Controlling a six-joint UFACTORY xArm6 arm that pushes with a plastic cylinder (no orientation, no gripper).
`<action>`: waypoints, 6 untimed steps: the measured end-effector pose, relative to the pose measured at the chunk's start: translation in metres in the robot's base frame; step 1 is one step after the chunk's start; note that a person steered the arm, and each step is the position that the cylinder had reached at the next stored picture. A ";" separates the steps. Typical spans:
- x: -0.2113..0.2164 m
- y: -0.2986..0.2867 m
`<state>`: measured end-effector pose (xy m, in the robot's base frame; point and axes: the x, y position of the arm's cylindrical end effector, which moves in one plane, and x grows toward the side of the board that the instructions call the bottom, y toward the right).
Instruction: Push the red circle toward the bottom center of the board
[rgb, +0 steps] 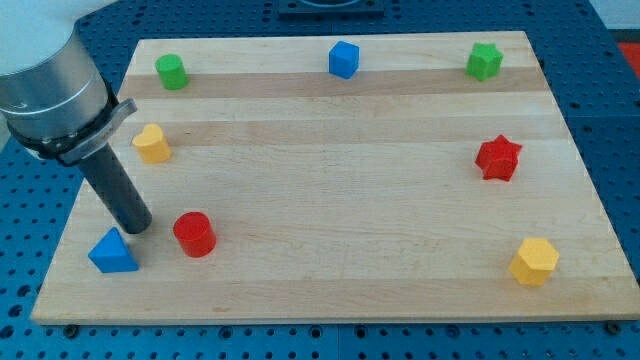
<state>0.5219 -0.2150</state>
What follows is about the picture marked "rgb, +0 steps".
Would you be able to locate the red cylinder block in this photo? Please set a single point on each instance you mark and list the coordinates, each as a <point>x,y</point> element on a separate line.
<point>195,234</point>

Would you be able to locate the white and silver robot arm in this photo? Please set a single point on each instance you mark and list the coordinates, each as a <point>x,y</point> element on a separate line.
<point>53,97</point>

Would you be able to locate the wooden board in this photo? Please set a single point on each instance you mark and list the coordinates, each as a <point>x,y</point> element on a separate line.
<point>344,201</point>

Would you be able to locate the blue cube block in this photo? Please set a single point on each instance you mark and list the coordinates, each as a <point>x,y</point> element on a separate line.
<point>344,59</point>

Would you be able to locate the yellow heart block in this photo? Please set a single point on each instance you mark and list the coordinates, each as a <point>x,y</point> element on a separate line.
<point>152,145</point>

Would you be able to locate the red star block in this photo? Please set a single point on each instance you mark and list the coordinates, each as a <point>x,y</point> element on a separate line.
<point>498,159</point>

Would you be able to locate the green cylinder block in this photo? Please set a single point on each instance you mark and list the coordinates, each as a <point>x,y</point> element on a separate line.
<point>171,72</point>

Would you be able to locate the green star block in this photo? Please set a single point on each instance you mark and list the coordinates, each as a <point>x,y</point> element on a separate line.
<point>484,61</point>

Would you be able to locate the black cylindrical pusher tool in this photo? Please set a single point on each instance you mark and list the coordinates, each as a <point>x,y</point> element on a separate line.
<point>104,172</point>

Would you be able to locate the blue triangle block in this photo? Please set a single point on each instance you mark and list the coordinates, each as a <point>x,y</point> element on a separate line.
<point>111,254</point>

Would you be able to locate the yellow hexagon block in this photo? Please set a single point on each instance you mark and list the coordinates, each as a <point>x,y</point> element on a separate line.
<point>534,262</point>

